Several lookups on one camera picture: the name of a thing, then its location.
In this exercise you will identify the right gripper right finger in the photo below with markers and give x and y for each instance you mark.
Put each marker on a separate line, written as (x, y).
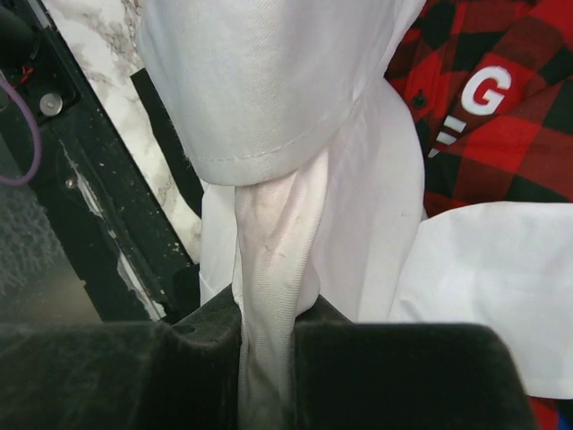
(403, 376)

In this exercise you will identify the white shirt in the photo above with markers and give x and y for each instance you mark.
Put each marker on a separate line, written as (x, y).
(313, 169)

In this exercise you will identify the red black plaid shirt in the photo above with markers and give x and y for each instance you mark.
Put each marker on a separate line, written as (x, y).
(489, 85)

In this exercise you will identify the blue garment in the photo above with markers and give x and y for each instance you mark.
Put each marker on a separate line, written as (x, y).
(565, 410)

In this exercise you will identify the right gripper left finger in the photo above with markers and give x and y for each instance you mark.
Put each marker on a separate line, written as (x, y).
(124, 375)

